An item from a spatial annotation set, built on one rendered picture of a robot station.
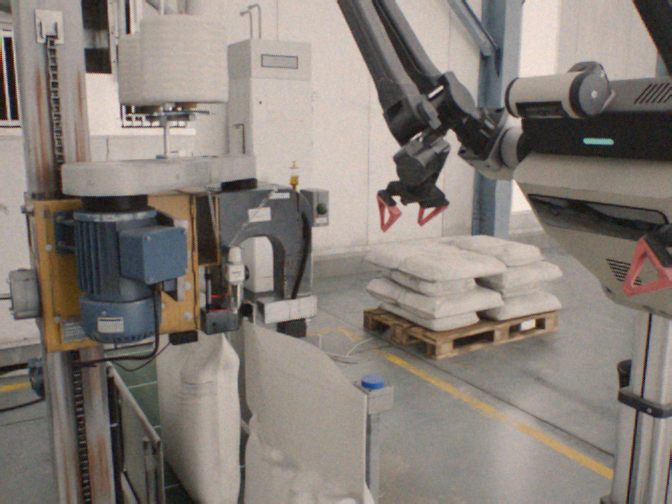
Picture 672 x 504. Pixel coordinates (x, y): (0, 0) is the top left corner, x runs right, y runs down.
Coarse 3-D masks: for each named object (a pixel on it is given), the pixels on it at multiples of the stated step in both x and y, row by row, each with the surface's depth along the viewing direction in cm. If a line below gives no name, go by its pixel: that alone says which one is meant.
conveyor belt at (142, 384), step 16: (112, 352) 312; (128, 352) 313; (144, 352) 313; (128, 368) 292; (144, 368) 292; (128, 384) 274; (144, 384) 274; (144, 400) 258; (160, 432) 231; (240, 448) 220; (240, 464) 210; (176, 480) 200; (240, 480) 200; (176, 496) 191; (240, 496) 191
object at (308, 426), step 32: (256, 352) 136; (288, 352) 135; (320, 352) 126; (256, 384) 138; (288, 384) 119; (320, 384) 113; (256, 416) 141; (288, 416) 120; (320, 416) 114; (352, 416) 108; (256, 448) 136; (288, 448) 122; (320, 448) 115; (352, 448) 109; (256, 480) 134; (288, 480) 123; (320, 480) 116; (352, 480) 110
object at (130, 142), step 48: (0, 48) 357; (0, 96) 360; (0, 144) 356; (96, 144) 383; (144, 144) 397; (192, 144) 414; (0, 192) 361; (0, 240) 365; (0, 288) 369; (0, 336) 373
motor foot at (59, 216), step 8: (56, 216) 125; (64, 216) 126; (72, 216) 127; (56, 224) 126; (64, 224) 126; (72, 224) 123; (56, 232) 126; (64, 232) 127; (72, 232) 127; (56, 240) 126; (64, 240) 127; (72, 240) 128; (56, 248) 126; (64, 248) 127; (72, 248) 125
